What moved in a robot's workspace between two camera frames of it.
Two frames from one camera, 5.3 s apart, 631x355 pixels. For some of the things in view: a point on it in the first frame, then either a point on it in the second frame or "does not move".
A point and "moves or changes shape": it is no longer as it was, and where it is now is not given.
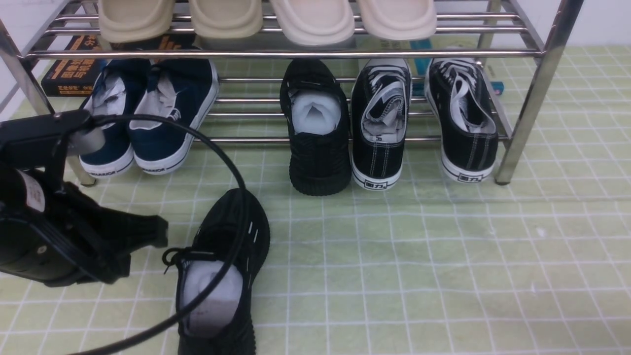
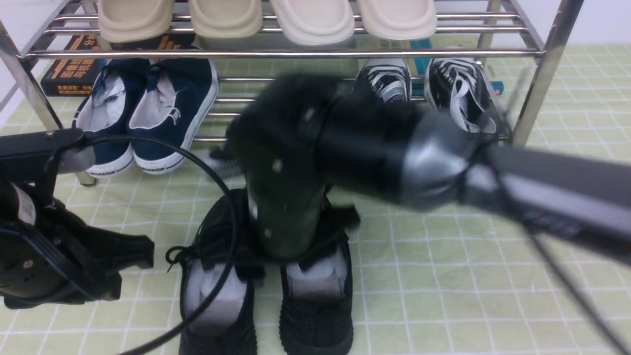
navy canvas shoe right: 185,88 does not move
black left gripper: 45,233 -> 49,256
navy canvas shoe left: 113,93 does not move
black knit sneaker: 315,105 moves or changes shape
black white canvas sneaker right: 459,92 does not move
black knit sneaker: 205,263 does not move
